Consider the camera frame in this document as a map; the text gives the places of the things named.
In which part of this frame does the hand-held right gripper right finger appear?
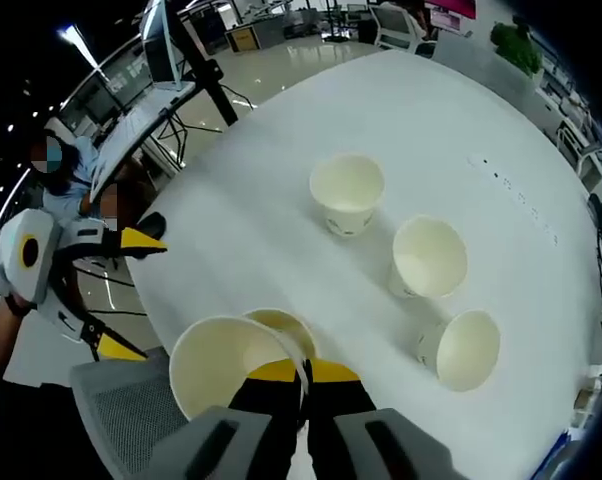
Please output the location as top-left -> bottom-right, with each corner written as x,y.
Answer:
305,357 -> 470,480

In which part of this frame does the yellow cabinet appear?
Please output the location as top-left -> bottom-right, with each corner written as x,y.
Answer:
225,24 -> 262,54

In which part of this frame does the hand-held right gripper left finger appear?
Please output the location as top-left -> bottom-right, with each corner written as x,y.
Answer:
180,358 -> 307,480

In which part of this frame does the green potted plant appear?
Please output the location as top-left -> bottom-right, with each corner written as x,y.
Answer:
489,19 -> 545,86

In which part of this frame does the white mesh-back chair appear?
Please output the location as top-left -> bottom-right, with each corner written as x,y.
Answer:
370,3 -> 438,57

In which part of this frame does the black wrist strap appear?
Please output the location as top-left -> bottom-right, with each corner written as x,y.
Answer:
3,293 -> 35,317

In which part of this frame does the grey mesh office chair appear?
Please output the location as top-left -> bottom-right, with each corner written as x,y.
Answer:
69,344 -> 217,480

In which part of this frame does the magenta display screen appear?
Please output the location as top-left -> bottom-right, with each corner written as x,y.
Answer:
425,0 -> 477,19

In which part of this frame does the silver laptop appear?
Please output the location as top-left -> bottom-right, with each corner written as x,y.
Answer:
91,0 -> 198,201

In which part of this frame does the white printed paper cup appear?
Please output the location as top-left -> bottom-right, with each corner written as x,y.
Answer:
416,308 -> 502,394
168,313 -> 315,424
308,152 -> 386,239
240,307 -> 318,364
388,213 -> 470,300

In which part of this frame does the small black rounded object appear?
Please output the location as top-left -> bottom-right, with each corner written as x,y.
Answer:
137,211 -> 168,240

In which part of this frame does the white office chair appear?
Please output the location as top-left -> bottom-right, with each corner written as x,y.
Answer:
555,117 -> 602,191

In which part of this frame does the black-legged standing desk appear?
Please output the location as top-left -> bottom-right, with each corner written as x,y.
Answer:
88,0 -> 242,206

